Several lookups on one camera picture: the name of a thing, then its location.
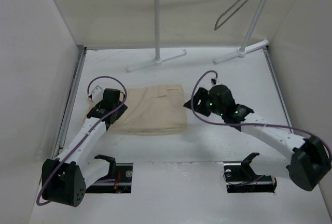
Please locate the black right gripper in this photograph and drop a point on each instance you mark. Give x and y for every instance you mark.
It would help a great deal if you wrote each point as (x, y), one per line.
(202, 94)

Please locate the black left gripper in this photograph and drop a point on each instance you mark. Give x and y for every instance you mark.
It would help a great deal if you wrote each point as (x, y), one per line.
(120, 112)

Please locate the beige trousers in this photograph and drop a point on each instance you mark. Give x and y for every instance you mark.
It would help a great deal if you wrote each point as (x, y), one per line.
(153, 110)

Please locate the grey wire hanger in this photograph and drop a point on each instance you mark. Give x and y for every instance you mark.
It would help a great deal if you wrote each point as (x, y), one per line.
(229, 13)

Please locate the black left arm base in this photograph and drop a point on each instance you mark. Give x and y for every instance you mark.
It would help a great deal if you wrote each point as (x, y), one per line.
(104, 175)

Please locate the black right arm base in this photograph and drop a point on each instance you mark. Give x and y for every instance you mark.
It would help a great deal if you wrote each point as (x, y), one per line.
(241, 178)

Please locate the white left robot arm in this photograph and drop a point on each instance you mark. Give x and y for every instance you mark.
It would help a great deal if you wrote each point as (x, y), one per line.
(66, 178)

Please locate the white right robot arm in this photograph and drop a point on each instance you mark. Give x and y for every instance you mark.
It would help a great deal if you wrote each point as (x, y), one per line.
(306, 160)

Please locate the white clothes rack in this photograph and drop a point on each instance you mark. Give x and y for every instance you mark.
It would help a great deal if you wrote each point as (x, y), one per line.
(179, 24)

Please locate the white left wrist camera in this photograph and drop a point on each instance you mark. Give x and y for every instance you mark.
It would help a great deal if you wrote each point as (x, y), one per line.
(96, 94)

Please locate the aluminium table edge rail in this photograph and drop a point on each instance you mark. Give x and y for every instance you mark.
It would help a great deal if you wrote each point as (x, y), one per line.
(62, 133)

